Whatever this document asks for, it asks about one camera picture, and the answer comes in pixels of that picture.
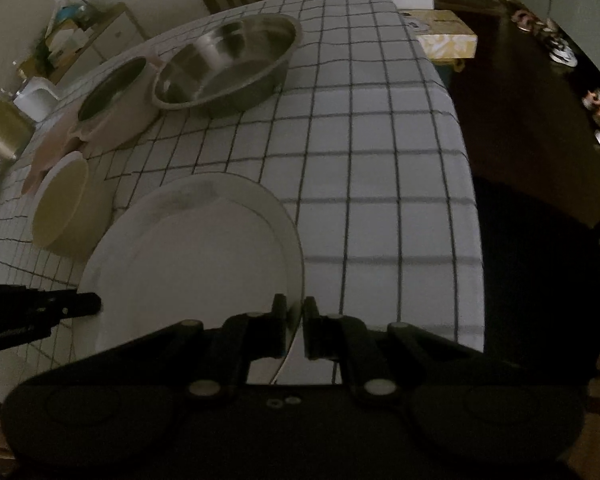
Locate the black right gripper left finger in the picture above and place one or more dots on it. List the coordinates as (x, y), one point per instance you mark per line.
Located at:
(111, 413)

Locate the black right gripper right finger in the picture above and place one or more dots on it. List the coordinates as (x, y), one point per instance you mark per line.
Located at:
(413, 405)

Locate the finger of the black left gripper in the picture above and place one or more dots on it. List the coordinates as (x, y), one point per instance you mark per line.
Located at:
(28, 314)

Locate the cream white bowl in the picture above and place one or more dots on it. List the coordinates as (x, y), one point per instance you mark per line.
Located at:
(71, 209)

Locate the large white plate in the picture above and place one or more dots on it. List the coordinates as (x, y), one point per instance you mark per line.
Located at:
(204, 248)

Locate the pink bear-shaped plate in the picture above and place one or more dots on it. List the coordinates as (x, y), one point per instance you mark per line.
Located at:
(57, 142)

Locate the pink steel-lined bowl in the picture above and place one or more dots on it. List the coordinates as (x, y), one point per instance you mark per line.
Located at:
(119, 108)

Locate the large stainless steel bowl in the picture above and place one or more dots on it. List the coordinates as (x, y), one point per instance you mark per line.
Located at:
(234, 67)

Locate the gold thermos jug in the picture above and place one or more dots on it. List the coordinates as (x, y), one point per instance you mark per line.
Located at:
(16, 132)

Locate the white electric kettle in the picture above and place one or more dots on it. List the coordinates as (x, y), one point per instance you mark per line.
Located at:
(37, 98)

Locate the small wooden side cabinet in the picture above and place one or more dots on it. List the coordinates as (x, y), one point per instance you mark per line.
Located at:
(68, 51)

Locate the yellow cardboard box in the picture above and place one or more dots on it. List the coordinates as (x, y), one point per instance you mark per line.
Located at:
(442, 34)

